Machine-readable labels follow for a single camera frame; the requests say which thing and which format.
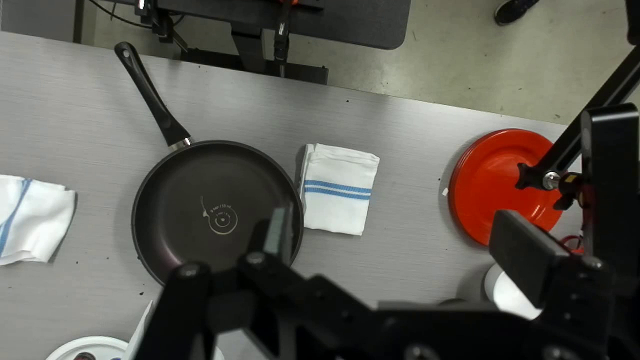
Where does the small white bowl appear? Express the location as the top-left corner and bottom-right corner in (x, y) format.
(481, 263), (543, 322)

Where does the black equipment base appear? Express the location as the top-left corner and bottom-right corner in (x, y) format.
(88, 0), (412, 87)

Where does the white paper towel roll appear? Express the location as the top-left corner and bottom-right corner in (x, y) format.
(46, 299), (156, 360)

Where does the black frying pan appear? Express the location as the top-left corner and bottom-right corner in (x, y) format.
(111, 40), (306, 288)

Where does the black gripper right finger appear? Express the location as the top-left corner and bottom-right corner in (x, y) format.
(490, 209), (611, 324)

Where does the black shoe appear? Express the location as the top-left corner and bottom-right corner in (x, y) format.
(491, 0), (542, 28)

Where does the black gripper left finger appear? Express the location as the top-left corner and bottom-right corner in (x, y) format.
(156, 206), (365, 360)

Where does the red round plate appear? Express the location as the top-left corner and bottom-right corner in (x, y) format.
(446, 128), (568, 248)

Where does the white blue-striped cloth towel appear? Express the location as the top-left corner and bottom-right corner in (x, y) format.
(0, 174), (77, 269)
(296, 140), (382, 239)

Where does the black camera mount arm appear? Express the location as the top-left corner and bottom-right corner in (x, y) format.
(516, 46), (640, 212)

